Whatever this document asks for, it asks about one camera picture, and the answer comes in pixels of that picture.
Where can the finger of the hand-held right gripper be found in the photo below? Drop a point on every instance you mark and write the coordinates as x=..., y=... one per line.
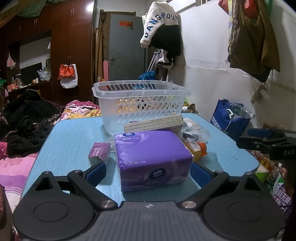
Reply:
x=253, y=143
x=259, y=132

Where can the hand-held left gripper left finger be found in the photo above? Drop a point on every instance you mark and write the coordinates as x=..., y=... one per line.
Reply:
x=97, y=172

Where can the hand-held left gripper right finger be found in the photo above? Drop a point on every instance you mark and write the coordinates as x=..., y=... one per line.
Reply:
x=202, y=175

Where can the small purple box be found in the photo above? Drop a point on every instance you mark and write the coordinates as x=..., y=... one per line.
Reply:
x=99, y=151

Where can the orange packet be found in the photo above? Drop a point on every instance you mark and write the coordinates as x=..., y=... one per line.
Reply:
x=196, y=150

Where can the clear plastic bag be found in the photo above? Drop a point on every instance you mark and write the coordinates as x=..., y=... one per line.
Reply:
x=194, y=129

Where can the purple tissue pack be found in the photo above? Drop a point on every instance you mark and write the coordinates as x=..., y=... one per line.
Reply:
x=152, y=157

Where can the long beige box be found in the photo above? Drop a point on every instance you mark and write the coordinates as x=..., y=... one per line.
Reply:
x=152, y=124

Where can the clear plastic basket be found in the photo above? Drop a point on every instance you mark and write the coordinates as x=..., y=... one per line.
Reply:
x=138, y=92

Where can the person's right hand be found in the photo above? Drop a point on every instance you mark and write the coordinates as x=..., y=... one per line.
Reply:
x=283, y=176

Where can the clear plastic bottle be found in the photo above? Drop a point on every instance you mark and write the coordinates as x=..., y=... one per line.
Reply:
x=241, y=110

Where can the white charger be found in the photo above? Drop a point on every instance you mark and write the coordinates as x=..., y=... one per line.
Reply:
x=230, y=112

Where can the blue shopping bag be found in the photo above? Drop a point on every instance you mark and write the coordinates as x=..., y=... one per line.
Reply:
x=222, y=122

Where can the printed packets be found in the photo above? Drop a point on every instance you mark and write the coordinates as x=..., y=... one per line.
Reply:
x=277, y=199

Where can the floral blanket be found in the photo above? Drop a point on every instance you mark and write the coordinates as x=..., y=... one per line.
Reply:
x=78, y=110

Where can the pink striped blanket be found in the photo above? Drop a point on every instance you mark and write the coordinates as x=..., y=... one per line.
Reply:
x=13, y=171

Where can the black clothes pile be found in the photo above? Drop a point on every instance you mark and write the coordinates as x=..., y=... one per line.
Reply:
x=27, y=120

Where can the olive hanging bag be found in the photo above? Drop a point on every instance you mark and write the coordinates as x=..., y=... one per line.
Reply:
x=252, y=41

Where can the white plastic bag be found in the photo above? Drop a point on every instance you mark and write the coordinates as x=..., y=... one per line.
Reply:
x=69, y=83
x=44, y=75

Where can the pink board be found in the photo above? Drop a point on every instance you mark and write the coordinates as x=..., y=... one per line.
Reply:
x=105, y=70

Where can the orange plastic bag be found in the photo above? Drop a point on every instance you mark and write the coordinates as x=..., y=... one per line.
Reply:
x=66, y=71

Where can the blue plastic bag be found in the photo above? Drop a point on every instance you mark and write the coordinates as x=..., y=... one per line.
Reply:
x=146, y=75

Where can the black monitor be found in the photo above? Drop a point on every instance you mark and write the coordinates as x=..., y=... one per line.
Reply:
x=30, y=73

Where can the metal crutch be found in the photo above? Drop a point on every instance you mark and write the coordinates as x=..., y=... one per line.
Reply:
x=152, y=61

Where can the grey door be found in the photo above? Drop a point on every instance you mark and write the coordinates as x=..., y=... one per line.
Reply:
x=126, y=51

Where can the wooden planks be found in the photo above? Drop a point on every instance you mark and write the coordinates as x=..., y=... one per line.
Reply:
x=99, y=46

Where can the black hanging garment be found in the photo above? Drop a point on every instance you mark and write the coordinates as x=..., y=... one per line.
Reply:
x=168, y=39

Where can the red hanging bag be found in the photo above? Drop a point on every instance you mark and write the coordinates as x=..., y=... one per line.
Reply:
x=223, y=3

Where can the brown wooden wardrobe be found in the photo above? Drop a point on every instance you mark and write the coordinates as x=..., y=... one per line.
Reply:
x=74, y=34

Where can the small hanging plastic bag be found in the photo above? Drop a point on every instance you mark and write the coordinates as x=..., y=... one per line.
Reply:
x=10, y=62

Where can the white hooded sweater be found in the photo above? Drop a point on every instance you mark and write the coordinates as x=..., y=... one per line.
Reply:
x=159, y=14

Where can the green cloth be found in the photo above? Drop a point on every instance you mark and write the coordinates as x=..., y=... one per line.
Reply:
x=34, y=9

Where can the wooden wall bracket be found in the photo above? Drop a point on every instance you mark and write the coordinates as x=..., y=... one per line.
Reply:
x=259, y=92

